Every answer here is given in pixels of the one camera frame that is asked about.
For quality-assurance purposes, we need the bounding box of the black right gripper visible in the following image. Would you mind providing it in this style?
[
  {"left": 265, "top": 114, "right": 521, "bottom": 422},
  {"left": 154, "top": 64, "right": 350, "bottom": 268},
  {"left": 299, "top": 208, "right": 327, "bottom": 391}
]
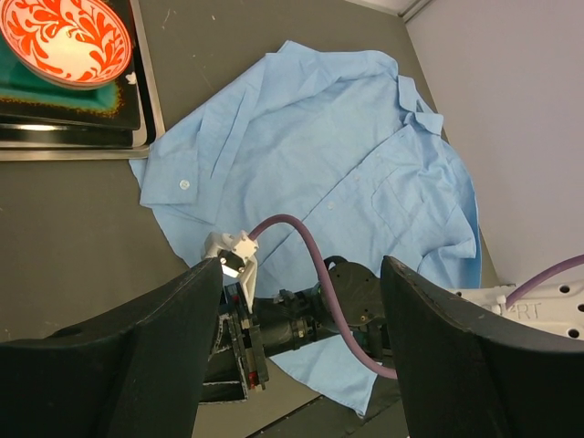
[{"left": 1, "top": 259, "right": 269, "bottom": 437}]

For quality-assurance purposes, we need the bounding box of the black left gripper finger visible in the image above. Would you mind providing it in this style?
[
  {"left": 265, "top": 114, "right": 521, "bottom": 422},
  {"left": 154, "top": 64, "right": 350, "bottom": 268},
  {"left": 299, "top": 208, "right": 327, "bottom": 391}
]
[{"left": 381, "top": 256, "right": 583, "bottom": 437}]

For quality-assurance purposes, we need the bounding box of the light blue button shirt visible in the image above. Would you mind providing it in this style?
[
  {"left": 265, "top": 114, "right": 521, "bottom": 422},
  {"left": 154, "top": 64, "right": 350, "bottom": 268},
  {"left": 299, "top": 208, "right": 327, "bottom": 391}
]
[{"left": 129, "top": 39, "right": 483, "bottom": 417}]

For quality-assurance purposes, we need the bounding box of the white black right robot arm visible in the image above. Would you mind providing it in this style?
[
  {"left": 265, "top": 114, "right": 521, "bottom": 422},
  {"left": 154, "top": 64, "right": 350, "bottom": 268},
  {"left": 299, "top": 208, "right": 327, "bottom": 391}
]
[{"left": 202, "top": 256, "right": 583, "bottom": 404}]

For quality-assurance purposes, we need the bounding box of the silver metal tray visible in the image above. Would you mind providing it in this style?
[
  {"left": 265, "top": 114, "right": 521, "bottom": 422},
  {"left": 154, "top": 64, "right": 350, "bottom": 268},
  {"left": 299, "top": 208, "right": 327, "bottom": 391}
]
[{"left": 1, "top": 1, "right": 165, "bottom": 162}]

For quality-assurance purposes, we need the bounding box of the black green square dish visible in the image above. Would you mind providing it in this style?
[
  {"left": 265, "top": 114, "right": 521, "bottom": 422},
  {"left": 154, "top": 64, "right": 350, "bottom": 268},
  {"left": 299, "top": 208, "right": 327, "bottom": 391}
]
[{"left": 1, "top": 1, "right": 141, "bottom": 130}]

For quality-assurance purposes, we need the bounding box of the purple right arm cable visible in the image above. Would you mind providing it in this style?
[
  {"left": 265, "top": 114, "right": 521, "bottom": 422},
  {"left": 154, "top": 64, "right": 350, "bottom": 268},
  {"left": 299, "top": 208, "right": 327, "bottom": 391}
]
[{"left": 248, "top": 214, "right": 584, "bottom": 381}]

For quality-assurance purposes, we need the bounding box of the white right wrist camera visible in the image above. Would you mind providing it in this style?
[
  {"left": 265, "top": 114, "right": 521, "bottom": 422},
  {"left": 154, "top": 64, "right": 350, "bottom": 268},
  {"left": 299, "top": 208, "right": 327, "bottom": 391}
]
[{"left": 203, "top": 231, "right": 259, "bottom": 313}]

